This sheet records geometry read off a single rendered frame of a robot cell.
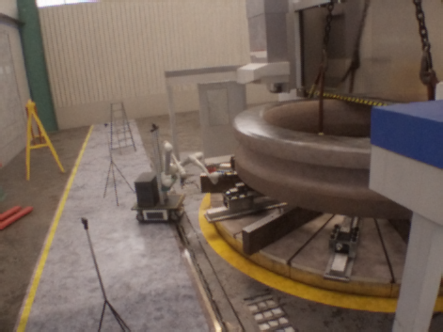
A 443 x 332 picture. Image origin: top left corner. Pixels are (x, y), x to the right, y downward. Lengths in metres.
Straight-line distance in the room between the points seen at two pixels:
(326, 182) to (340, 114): 4.27
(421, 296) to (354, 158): 2.91
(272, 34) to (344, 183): 4.99
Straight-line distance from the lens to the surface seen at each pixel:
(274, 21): 8.72
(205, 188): 6.88
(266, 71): 8.49
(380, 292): 4.67
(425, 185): 1.45
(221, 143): 9.75
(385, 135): 1.56
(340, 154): 4.39
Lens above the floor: 2.94
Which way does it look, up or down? 19 degrees down
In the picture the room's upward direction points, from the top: 4 degrees counter-clockwise
